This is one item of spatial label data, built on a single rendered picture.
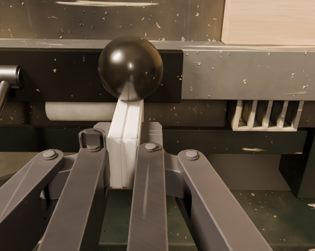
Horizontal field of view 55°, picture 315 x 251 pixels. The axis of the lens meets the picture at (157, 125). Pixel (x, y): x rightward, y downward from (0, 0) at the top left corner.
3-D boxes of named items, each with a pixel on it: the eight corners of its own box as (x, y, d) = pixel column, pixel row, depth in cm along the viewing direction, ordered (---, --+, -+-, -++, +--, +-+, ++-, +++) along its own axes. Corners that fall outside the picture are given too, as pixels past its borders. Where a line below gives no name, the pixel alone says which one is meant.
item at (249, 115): (286, 119, 36) (296, 131, 33) (227, 119, 36) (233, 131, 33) (293, 87, 34) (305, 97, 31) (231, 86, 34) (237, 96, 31)
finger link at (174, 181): (136, 172, 13) (206, 173, 13) (140, 121, 17) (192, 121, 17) (136, 199, 14) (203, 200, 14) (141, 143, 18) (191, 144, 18)
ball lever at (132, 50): (159, 98, 29) (164, 102, 16) (119, 98, 29) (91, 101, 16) (159, 59, 29) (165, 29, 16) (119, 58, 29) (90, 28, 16)
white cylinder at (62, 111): (55, 113, 35) (124, 114, 35) (47, 125, 32) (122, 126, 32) (51, 89, 34) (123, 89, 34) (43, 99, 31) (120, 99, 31)
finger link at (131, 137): (122, 138, 14) (138, 138, 14) (132, 87, 20) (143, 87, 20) (124, 189, 15) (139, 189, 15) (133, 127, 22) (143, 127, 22)
